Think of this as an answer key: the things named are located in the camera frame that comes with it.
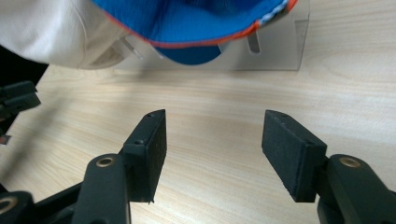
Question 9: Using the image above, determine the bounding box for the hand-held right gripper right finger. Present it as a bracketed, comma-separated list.
[261, 109, 329, 203]

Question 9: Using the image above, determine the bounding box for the blue cap with orange trim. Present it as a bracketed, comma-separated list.
[91, 0, 299, 66]

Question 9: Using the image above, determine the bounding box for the white cap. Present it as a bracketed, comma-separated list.
[0, 0, 145, 71]

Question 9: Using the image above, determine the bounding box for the clear acrylic rack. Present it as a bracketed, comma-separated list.
[114, 0, 311, 72]

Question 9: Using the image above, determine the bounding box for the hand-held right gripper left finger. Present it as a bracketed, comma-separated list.
[119, 108, 168, 205]

